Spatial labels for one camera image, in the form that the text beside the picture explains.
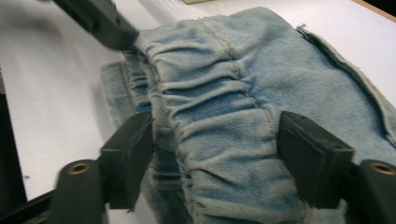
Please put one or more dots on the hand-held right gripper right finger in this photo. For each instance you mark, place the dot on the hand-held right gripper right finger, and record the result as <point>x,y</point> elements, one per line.
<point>314,161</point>

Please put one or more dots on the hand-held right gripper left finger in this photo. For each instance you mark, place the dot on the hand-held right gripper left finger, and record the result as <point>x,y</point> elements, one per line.
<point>127,158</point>

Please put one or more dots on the light blue denim shorts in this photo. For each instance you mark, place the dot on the light blue denim shorts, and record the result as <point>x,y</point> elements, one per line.
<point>218,109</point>

